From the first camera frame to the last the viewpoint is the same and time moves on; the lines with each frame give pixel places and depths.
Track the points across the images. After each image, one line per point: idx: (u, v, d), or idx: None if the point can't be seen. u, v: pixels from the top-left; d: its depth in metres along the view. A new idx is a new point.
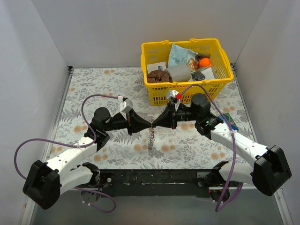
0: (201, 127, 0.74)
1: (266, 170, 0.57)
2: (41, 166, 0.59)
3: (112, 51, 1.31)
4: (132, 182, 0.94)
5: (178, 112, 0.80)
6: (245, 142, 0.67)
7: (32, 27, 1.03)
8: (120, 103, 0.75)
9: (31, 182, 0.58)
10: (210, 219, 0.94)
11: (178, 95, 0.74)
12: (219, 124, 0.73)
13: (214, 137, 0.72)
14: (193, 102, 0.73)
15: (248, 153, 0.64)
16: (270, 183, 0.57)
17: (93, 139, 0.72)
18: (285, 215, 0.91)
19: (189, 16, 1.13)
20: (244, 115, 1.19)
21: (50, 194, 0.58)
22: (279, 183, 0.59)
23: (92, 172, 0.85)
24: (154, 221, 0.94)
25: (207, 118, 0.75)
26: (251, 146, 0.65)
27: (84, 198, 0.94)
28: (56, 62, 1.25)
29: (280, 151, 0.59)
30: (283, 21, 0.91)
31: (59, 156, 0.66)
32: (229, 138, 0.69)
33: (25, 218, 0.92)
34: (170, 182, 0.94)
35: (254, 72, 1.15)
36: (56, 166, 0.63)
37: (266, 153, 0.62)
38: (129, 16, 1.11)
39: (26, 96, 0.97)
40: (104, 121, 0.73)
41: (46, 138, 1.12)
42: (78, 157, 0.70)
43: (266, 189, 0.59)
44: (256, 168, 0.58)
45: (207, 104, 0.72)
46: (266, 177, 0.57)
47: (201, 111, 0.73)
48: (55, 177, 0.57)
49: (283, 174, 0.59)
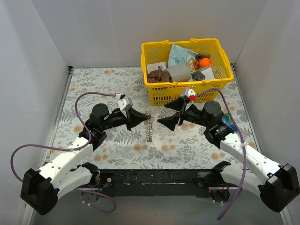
0: (211, 135, 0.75)
1: (277, 190, 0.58)
2: (34, 175, 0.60)
3: (112, 51, 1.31)
4: (131, 182, 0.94)
5: (187, 112, 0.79)
6: (257, 157, 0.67)
7: (32, 27, 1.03)
8: (119, 100, 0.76)
9: (27, 189, 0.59)
10: (210, 220, 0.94)
11: (191, 96, 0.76)
12: (229, 135, 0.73)
13: (224, 146, 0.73)
14: (207, 111, 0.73)
15: (259, 170, 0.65)
16: (279, 202, 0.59)
17: (88, 139, 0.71)
18: (286, 215, 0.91)
19: (190, 16, 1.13)
20: (244, 115, 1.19)
21: (48, 201, 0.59)
22: (288, 201, 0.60)
23: (92, 172, 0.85)
24: (154, 220, 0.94)
25: (217, 126, 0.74)
26: (263, 163, 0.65)
27: (84, 198, 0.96)
28: (56, 62, 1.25)
29: (292, 170, 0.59)
30: (283, 21, 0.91)
31: (52, 162, 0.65)
32: (240, 151, 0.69)
33: (25, 218, 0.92)
34: (170, 182, 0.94)
35: (254, 72, 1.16)
36: (49, 175, 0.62)
37: (278, 170, 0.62)
38: (129, 16, 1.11)
39: (26, 96, 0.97)
40: (102, 117, 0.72)
41: (46, 138, 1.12)
42: (73, 161, 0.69)
43: (274, 206, 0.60)
44: (267, 185, 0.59)
45: (220, 114, 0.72)
46: (276, 195, 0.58)
47: (213, 120, 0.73)
48: (47, 186, 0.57)
49: (293, 192, 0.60)
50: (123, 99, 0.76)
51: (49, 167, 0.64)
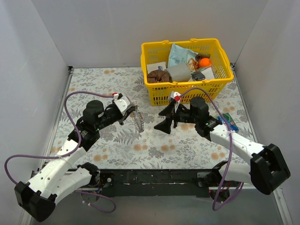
0: (201, 129, 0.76)
1: (262, 167, 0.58)
2: (23, 188, 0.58)
3: (112, 52, 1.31)
4: (132, 182, 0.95)
5: (178, 112, 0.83)
6: (242, 140, 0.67)
7: (32, 28, 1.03)
8: (118, 101, 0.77)
9: (20, 199, 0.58)
10: (210, 220, 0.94)
11: (176, 97, 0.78)
12: (218, 126, 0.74)
13: (213, 137, 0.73)
14: (192, 106, 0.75)
15: (244, 152, 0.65)
16: (266, 181, 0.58)
17: (77, 143, 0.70)
18: (285, 215, 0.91)
19: (190, 16, 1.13)
20: (244, 115, 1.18)
21: (42, 212, 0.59)
22: (278, 182, 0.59)
23: (91, 174, 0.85)
24: (154, 220, 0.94)
25: (206, 120, 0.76)
26: (248, 145, 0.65)
27: (84, 198, 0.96)
28: (56, 62, 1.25)
29: (276, 149, 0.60)
30: (283, 21, 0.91)
31: (41, 172, 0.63)
32: (227, 138, 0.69)
33: (26, 218, 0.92)
34: (170, 182, 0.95)
35: (254, 72, 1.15)
36: (38, 187, 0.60)
37: (263, 151, 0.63)
38: (129, 16, 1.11)
39: (26, 96, 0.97)
40: (96, 114, 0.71)
41: (46, 138, 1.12)
42: (63, 168, 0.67)
43: (264, 188, 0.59)
44: (252, 165, 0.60)
45: (206, 108, 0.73)
46: (262, 173, 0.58)
47: (199, 114, 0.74)
48: (36, 201, 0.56)
49: (281, 172, 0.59)
50: (122, 99, 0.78)
51: (39, 178, 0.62)
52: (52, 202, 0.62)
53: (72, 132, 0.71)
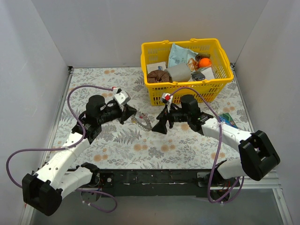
0: (194, 123, 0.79)
1: (250, 153, 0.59)
2: (32, 181, 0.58)
3: (112, 52, 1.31)
4: (132, 182, 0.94)
5: (171, 112, 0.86)
6: (232, 130, 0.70)
7: (33, 27, 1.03)
8: (117, 94, 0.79)
9: (29, 194, 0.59)
10: (210, 220, 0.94)
11: (167, 97, 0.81)
12: (210, 119, 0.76)
13: (206, 130, 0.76)
14: (182, 102, 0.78)
15: (234, 140, 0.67)
16: (256, 166, 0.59)
17: (82, 135, 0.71)
18: (285, 215, 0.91)
19: (190, 16, 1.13)
20: (244, 115, 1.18)
21: (50, 205, 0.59)
22: (267, 168, 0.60)
23: (92, 172, 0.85)
24: (154, 221, 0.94)
25: (198, 116, 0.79)
26: (236, 133, 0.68)
27: (84, 198, 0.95)
28: (56, 62, 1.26)
29: (264, 135, 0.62)
30: (283, 21, 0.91)
31: (49, 163, 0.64)
32: (217, 129, 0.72)
33: (25, 219, 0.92)
34: (170, 182, 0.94)
35: (254, 72, 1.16)
36: (48, 177, 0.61)
37: (250, 137, 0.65)
38: (129, 16, 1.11)
39: (26, 96, 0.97)
40: (99, 107, 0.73)
41: (46, 138, 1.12)
42: (70, 159, 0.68)
43: (254, 174, 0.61)
44: (241, 151, 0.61)
45: (194, 102, 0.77)
46: (251, 158, 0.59)
47: (189, 109, 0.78)
48: (46, 190, 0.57)
49: (270, 158, 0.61)
50: (122, 93, 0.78)
51: (47, 168, 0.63)
52: (59, 197, 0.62)
53: (76, 126, 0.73)
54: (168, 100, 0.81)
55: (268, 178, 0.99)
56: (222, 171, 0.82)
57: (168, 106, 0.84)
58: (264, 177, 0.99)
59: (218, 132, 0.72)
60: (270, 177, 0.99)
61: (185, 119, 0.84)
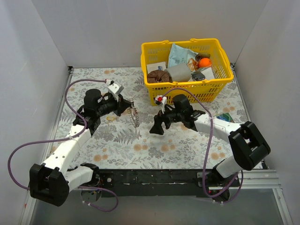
0: (187, 121, 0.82)
1: (240, 143, 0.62)
2: (40, 169, 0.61)
3: (112, 52, 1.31)
4: (132, 182, 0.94)
5: (165, 114, 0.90)
6: (222, 123, 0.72)
7: (33, 27, 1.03)
8: (111, 86, 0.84)
9: (36, 184, 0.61)
10: (210, 220, 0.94)
11: (160, 98, 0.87)
12: (202, 115, 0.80)
13: (198, 127, 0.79)
14: (174, 101, 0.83)
15: (224, 132, 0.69)
16: (247, 156, 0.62)
17: (84, 125, 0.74)
18: (285, 215, 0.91)
19: (190, 16, 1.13)
20: (244, 115, 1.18)
21: (59, 193, 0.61)
22: (259, 157, 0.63)
23: (92, 169, 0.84)
24: (154, 221, 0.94)
25: (191, 113, 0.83)
26: (227, 125, 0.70)
27: (84, 198, 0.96)
28: (56, 62, 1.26)
29: (253, 126, 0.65)
30: (283, 21, 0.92)
31: (55, 153, 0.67)
32: (208, 123, 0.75)
33: (25, 219, 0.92)
34: (170, 182, 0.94)
35: (254, 72, 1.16)
36: (56, 164, 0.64)
37: (240, 127, 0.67)
38: (129, 16, 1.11)
39: (27, 96, 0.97)
40: (96, 100, 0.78)
41: (46, 138, 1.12)
42: (75, 148, 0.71)
43: (246, 164, 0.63)
44: (232, 142, 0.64)
45: (185, 101, 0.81)
46: (241, 148, 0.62)
47: (182, 108, 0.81)
48: (56, 176, 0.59)
49: (261, 147, 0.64)
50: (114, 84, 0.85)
51: (54, 157, 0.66)
52: (66, 186, 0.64)
53: (77, 119, 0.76)
54: (161, 101, 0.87)
55: (268, 178, 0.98)
56: (221, 170, 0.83)
57: (163, 107, 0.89)
58: (264, 177, 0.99)
59: (210, 126, 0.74)
60: (270, 177, 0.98)
61: (179, 119, 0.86)
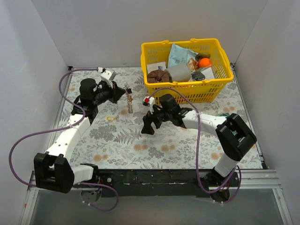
0: (176, 119, 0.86)
1: (228, 135, 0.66)
2: (44, 157, 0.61)
3: (112, 52, 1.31)
4: (132, 182, 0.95)
5: (155, 114, 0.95)
6: (209, 117, 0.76)
7: (33, 27, 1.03)
8: (104, 73, 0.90)
9: (42, 174, 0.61)
10: (210, 220, 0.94)
11: (146, 100, 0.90)
12: (189, 112, 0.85)
13: (187, 123, 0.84)
14: (161, 101, 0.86)
15: (212, 126, 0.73)
16: (235, 147, 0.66)
17: (82, 114, 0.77)
18: (285, 215, 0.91)
19: (190, 16, 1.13)
20: (244, 115, 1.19)
21: (66, 179, 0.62)
22: (247, 146, 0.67)
23: (90, 167, 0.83)
24: (154, 221, 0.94)
25: (178, 110, 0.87)
26: (213, 120, 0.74)
27: (84, 198, 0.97)
28: (56, 62, 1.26)
29: (238, 117, 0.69)
30: (283, 21, 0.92)
31: (57, 141, 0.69)
32: (196, 119, 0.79)
33: (25, 219, 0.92)
34: (170, 182, 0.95)
35: (254, 72, 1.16)
36: (59, 152, 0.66)
37: (226, 120, 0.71)
38: (129, 16, 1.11)
39: (27, 96, 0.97)
40: (92, 88, 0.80)
41: (46, 138, 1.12)
42: (76, 136, 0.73)
43: (236, 154, 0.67)
44: (220, 136, 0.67)
45: (171, 100, 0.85)
46: (229, 140, 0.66)
47: (168, 107, 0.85)
48: (62, 162, 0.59)
49: (248, 137, 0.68)
50: (107, 70, 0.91)
51: (56, 146, 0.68)
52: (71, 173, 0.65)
53: (74, 108, 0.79)
54: (149, 101, 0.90)
55: (268, 178, 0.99)
56: (220, 170, 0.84)
57: (152, 107, 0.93)
58: (264, 177, 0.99)
59: (197, 122, 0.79)
60: (270, 177, 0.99)
61: (167, 117, 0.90)
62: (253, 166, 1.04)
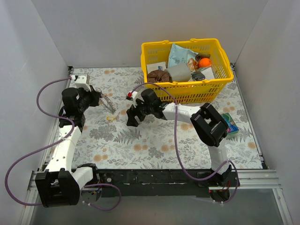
0: (157, 112, 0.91)
1: (200, 122, 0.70)
2: (45, 175, 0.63)
3: (112, 51, 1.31)
4: (132, 182, 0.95)
5: (138, 107, 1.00)
6: (185, 107, 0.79)
7: (33, 27, 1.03)
8: (79, 79, 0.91)
9: (47, 192, 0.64)
10: (210, 220, 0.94)
11: (130, 93, 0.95)
12: (168, 105, 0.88)
13: (167, 115, 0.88)
14: (142, 95, 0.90)
15: (187, 116, 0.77)
16: (208, 133, 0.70)
17: (71, 124, 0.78)
18: (285, 215, 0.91)
19: (190, 16, 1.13)
20: (244, 115, 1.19)
21: (72, 192, 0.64)
22: (219, 132, 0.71)
23: (91, 168, 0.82)
24: (154, 221, 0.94)
25: (159, 103, 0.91)
26: (189, 110, 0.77)
27: (84, 198, 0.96)
28: (56, 62, 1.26)
29: (210, 106, 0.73)
30: (283, 21, 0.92)
31: (54, 157, 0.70)
32: (174, 110, 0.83)
33: (25, 218, 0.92)
34: (170, 182, 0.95)
35: (254, 72, 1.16)
36: (60, 166, 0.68)
37: (200, 109, 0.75)
38: (130, 16, 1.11)
39: (27, 96, 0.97)
40: (74, 97, 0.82)
41: (46, 138, 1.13)
42: (71, 146, 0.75)
43: (209, 140, 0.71)
44: (193, 123, 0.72)
45: (153, 93, 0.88)
46: (202, 127, 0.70)
47: (150, 101, 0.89)
48: (65, 176, 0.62)
49: (220, 123, 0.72)
50: (80, 76, 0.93)
51: (55, 161, 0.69)
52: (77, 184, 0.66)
53: (62, 121, 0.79)
54: (131, 95, 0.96)
55: (268, 178, 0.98)
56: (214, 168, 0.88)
57: (135, 101, 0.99)
58: (265, 177, 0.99)
59: (175, 113, 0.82)
60: (270, 178, 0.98)
61: (149, 111, 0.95)
62: (253, 166, 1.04)
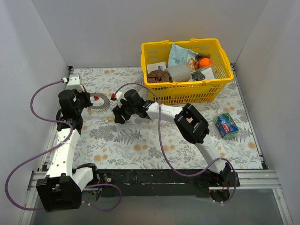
0: (141, 112, 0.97)
1: (182, 122, 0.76)
2: (47, 181, 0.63)
3: (112, 51, 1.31)
4: (132, 182, 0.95)
5: (122, 108, 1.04)
6: (168, 108, 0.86)
7: (33, 27, 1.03)
8: (72, 80, 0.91)
9: (48, 198, 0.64)
10: (210, 220, 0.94)
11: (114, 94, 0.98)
12: (151, 104, 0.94)
13: (150, 115, 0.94)
14: (126, 97, 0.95)
15: (170, 116, 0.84)
16: (190, 132, 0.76)
17: (70, 127, 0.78)
18: (285, 215, 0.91)
19: (191, 16, 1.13)
20: (244, 115, 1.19)
21: (73, 195, 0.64)
22: (200, 131, 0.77)
23: (91, 168, 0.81)
24: (154, 221, 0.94)
25: (142, 104, 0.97)
26: (172, 110, 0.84)
27: (84, 198, 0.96)
28: (56, 62, 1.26)
29: (191, 106, 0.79)
30: (283, 21, 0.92)
31: (54, 162, 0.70)
32: (158, 110, 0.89)
33: (25, 218, 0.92)
34: (170, 182, 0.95)
35: (254, 72, 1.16)
36: (61, 171, 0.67)
37: (182, 110, 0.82)
38: (130, 16, 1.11)
39: (27, 96, 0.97)
40: (71, 99, 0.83)
41: (46, 138, 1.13)
42: (70, 150, 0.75)
43: (192, 138, 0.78)
44: (176, 123, 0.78)
45: (135, 94, 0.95)
46: (184, 126, 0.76)
47: (133, 101, 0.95)
48: (66, 180, 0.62)
49: (200, 123, 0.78)
50: (71, 78, 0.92)
51: (55, 166, 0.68)
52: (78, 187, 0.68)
53: (60, 124, 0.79)
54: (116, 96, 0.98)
55: (268, 178, 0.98)
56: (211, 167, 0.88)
57: (120, 101, 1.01)
58: (265, 177, 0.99)
59: (158, 113, 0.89)
60: (270, 177, 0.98)
61: (132, 111, 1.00)
62: (253, 166, 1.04)
